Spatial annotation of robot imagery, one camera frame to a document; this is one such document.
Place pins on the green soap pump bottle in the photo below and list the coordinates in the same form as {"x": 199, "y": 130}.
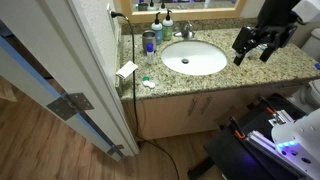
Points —
{"x": 167, "y": 30}

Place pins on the blue label soap pump bottle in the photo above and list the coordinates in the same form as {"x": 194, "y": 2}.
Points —
{"x": 157, "y": 31}

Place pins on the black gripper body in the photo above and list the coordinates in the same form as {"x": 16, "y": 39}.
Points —
{"x": 276, "y": 33}

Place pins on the white door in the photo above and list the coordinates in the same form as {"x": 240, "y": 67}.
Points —
{"x": 33, "y": 40}

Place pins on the orange black clamp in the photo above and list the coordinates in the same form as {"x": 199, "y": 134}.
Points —
{"x": 268, "y": 107}
{"x": 237, "y": 131}

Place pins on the large metal hinge plate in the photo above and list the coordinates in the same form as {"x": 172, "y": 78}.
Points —
{"x": 68, "y": 105}

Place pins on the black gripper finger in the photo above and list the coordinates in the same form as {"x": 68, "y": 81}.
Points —
{"x": 267, "y": 51}
{"x": 240, "y": 57}

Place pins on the small metal hinge plate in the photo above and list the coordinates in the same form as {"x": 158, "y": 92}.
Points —
{"x": 115, "y": 150}

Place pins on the aluminium mounting rail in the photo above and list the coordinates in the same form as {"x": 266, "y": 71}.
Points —
{"x": 263, "y": 141}

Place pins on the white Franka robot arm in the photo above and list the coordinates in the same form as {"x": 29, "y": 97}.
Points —
{"x": 300, "y": 140}

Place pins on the white paper card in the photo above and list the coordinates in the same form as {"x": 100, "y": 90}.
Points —
{"x": 126, "y": 70}

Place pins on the small bottle blue cap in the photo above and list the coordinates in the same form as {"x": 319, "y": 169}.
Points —
{"x": 150, "y": 55}

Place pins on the wooden mirror frame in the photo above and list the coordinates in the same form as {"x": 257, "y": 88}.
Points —
{"x": 186, "y": 16}

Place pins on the white wall outlet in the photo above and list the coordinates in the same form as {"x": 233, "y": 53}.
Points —
{"x": 109, "y": 15}

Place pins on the white toilet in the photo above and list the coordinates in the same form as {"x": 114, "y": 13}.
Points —
{"x": 315, "y": 43}

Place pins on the wooden vanity cabinet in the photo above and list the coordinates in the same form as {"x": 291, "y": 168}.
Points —
{"x": 166, "y": 115}

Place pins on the grey metal tumbler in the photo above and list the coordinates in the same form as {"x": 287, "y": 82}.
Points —
{"x": 149, "y": 41}

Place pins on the white oval sink basin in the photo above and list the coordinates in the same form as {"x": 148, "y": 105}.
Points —
{"x": 193, "y": 57}

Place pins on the black robot cart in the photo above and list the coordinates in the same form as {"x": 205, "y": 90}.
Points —
{"x": 233, "y": 156}

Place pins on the chrome faucet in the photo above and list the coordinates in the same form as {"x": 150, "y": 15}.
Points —
{"x": 186, "y": 30}

